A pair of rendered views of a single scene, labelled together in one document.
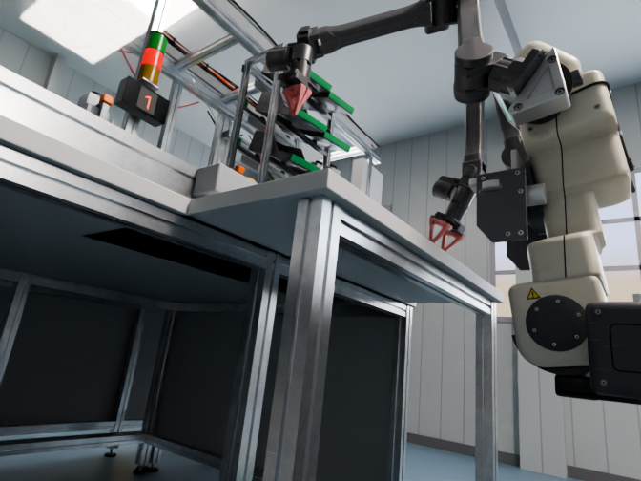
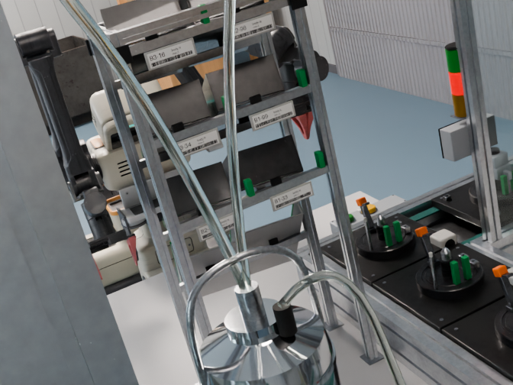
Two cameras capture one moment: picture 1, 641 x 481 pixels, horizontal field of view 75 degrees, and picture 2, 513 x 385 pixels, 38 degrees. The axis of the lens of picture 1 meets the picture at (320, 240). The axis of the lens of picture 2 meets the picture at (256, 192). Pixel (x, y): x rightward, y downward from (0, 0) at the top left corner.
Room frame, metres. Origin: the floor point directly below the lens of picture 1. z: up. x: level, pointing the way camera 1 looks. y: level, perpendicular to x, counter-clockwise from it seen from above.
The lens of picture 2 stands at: (2.53, 0.96, 1.82)
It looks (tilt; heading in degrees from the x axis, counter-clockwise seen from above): 22 degrees down; 214
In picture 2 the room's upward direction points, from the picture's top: 15 degrees counter-clockwise
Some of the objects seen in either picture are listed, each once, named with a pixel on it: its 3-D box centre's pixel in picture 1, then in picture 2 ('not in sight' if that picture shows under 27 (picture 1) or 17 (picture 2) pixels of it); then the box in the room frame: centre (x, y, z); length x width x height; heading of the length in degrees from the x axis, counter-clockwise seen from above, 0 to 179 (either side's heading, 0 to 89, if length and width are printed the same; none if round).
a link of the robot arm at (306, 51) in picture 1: (299, 57); (292, 69); (0.97, 0.11, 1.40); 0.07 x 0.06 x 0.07; 71
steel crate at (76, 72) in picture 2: not in sight; (56, 85); (-3.18, -4.96, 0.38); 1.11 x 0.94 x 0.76; 52
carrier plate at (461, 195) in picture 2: not in sight; (498, 197); (0.77, 0.50, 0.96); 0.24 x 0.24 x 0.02; 53
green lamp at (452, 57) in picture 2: (155, 46); (458, 58); (0.96, 0.50, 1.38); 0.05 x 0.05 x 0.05
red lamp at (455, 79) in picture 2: (152, 61); (461, 80); (0.96, 0.50, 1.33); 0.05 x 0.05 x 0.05
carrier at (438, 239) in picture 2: not in sight; (382, 228); (1.04, 0.29, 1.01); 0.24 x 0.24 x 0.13; 53
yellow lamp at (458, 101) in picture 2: (148, 77); (464, 102); (0.96, 0.50, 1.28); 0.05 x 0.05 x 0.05
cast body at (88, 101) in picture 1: (90, 111); not in sight; (0.78, 0.51, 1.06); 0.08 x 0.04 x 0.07; 52
